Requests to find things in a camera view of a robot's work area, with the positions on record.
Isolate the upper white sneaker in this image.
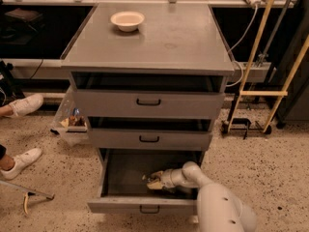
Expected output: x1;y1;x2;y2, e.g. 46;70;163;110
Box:
1;94;43;118

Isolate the white power cable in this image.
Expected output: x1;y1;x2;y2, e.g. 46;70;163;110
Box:
225;3;261;89

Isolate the grey top drawer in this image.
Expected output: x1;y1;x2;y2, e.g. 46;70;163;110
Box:
71;72;224;119

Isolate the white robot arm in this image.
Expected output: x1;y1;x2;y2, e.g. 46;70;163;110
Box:
147;161;257;232

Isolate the white sneaker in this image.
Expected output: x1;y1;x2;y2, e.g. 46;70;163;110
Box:
1;148;42;180
1;94;43;118

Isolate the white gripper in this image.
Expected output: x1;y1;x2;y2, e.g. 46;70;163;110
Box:
147;169;181;190

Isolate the clear plastic trash bag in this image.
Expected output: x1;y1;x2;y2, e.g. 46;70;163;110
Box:
51;87;89;146

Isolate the grey drawer cabinet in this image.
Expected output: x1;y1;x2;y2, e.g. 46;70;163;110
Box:
60;2;236;153

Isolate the grey drawer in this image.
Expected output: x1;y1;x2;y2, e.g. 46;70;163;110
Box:
88;117;211;151
71;72;224;119
88;148;204;216

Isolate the grey bottom drawer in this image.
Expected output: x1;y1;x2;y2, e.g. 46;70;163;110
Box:
88;148;204;216

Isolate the grey middle drawer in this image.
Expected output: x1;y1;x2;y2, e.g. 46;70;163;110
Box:
88;117;211;151

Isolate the black equipment at left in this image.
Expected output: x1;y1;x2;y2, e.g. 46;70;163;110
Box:
0;60;24;99

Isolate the white paper bowl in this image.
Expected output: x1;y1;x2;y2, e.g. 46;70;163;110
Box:
110;12;145;32

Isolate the lower white sneaker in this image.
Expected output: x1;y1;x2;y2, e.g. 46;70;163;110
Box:
1;148;42;180

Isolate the yellow wooden ladder frame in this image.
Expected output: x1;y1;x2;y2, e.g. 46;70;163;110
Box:
222;0;309;133

